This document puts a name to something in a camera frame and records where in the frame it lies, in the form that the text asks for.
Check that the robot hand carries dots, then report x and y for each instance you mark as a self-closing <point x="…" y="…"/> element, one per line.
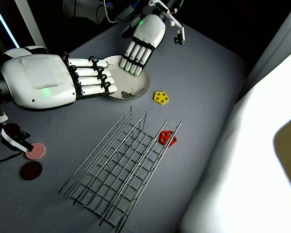
<point x="38" y="77"/>
<point x="148" y="29"/>

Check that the dark brown toy cookie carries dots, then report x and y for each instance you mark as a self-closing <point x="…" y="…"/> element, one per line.
<point x="12" y="128"/>
<point x="31" y="170"/>

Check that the glowing light strip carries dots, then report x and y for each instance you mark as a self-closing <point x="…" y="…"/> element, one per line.
<point x="4" y="25"/>

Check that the yellow pentagon block with holes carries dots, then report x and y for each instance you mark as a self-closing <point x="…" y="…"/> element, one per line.
<point x="157" y="97"/>

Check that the pink toy cookie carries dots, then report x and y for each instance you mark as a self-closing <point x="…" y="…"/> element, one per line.
<point x="37" y="151"/>

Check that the grey table cloth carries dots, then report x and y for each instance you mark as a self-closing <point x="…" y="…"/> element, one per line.
<point x="196" y="97"/>

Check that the red pentagon block with holes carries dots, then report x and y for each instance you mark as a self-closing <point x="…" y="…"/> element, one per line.
<point x="163" y="137"/>

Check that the white frame post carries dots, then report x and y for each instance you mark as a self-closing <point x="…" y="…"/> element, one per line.
<point x="29" y="21"/>

